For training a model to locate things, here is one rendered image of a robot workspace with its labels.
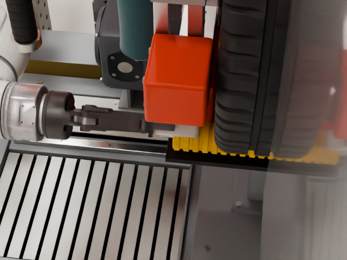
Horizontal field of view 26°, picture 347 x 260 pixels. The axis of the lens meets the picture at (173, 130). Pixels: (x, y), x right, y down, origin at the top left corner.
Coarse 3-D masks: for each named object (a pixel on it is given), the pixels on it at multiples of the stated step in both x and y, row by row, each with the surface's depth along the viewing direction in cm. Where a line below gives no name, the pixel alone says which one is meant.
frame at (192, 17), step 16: (160, 0) 88; (176, 0) 88; (192, 0) 88; (208, 0) 136; (160, 16) 91; (192, 16) 90; (208, 16) 134; (160, 32) 93; (192, 32) 92; (208, 32) 131
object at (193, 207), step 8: (192, 168) 169; (200, 168) 172; (192, 176) 170; (200, 176) 170; (192, 184) 169; (192, 192) 167; (192, 200) 166; (184, 208) 162; (192, 208) 164; (184, 216) 160; (192, 216) 163; (184, 224) 159; (192, 224) 162; (184, 232) 160; (192, 232) 160; (184, 240) 159; (192, 240) 159; (184, 248) 158; (184, 256) 157
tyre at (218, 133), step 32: (224, 0) 84; (256, 0) 82; (288, 0) 82; (224, 32) 86; (256, 32) 84; (224, 64) 88; (256, 64) 87; (224, 96) 92; (256, 96) 91; (224, 128) 98; (256, 128) 98
